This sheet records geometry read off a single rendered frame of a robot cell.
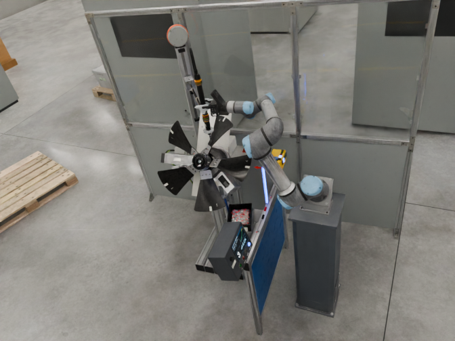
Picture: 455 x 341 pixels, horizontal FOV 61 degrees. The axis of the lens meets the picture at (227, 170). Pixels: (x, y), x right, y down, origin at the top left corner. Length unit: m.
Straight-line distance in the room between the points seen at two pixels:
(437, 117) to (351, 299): 2.53
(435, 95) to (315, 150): 1.97
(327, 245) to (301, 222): 0.25
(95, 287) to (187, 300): 0.91
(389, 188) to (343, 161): 0.45
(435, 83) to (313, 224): 2.78
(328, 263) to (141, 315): 1.63
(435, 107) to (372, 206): 1.75
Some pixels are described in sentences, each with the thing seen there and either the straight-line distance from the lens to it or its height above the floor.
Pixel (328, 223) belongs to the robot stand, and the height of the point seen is 1.00.
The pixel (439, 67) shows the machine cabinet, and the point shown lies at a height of 0.84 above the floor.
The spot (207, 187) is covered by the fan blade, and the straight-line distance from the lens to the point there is 2.71.
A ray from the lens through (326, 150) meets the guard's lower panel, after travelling 3.27.
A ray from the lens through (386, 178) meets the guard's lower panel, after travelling 3.39.
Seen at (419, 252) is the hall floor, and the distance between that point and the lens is 3.71.
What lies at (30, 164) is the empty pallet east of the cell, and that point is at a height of 0.14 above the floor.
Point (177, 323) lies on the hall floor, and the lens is 3.34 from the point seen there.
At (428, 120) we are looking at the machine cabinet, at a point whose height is 0.19.
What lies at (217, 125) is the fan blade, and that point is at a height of 1.37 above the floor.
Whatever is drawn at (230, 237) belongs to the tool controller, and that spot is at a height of 1.25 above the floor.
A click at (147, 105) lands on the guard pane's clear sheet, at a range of 3.68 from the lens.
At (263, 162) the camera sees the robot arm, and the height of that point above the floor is 1.49.
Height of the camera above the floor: 2.76
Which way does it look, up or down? 37 degrees down
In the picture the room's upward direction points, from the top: 11 degrees counter-clockwise
